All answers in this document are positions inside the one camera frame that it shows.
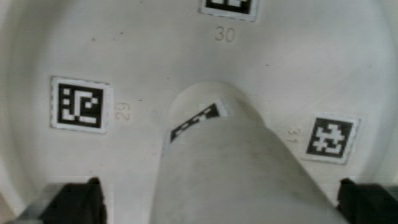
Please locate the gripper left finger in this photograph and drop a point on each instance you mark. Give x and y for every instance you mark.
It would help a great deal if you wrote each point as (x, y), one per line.
(70, 204)

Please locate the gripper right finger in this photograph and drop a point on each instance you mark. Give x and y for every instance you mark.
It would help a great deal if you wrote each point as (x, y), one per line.
(369, 202)

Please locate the white cylindrical table leg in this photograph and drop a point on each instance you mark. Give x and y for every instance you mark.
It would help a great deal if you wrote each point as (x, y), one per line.
(232, 180)

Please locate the white round table top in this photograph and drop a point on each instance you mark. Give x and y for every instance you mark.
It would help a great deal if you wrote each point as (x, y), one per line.
(118, 67)

